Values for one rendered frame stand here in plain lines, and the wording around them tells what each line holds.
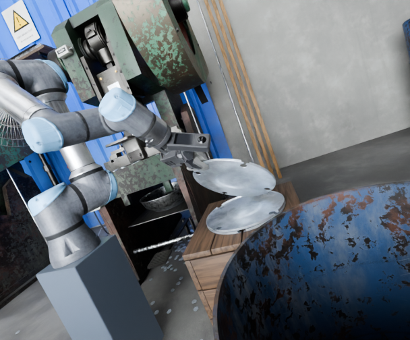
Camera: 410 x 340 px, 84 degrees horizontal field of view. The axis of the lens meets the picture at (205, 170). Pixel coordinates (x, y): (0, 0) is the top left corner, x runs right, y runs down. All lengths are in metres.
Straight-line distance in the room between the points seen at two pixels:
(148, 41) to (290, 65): 1.71
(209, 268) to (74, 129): 0.52
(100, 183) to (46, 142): 0.34
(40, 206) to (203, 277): 0.53
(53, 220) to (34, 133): 0.34
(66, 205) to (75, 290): 0.25
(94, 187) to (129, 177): 0.44
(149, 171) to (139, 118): 0.69
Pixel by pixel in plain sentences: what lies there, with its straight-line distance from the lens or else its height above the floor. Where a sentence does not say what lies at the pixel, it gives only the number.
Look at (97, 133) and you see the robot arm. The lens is 0.63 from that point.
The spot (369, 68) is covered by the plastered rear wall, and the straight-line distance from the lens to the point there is 2.76.
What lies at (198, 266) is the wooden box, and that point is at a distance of 0.75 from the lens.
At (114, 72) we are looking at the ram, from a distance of 1.45.
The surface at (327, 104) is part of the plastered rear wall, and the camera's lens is 2.62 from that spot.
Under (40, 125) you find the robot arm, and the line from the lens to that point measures 0.58.
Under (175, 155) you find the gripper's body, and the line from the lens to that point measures 0.64.
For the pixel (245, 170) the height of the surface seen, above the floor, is 0.51.
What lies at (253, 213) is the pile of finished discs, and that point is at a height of 0.36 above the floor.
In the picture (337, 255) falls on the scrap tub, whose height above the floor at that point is 0.36.
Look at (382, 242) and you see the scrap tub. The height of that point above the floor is 0.37.
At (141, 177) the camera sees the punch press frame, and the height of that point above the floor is 0.56.
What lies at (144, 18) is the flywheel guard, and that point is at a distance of 1.10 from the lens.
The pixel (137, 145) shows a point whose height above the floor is 0.73.
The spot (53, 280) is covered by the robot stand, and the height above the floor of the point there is 0.42.
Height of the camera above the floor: 0.68
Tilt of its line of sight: 10 degrees down
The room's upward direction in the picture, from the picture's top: 21 degrees counter-clockwise
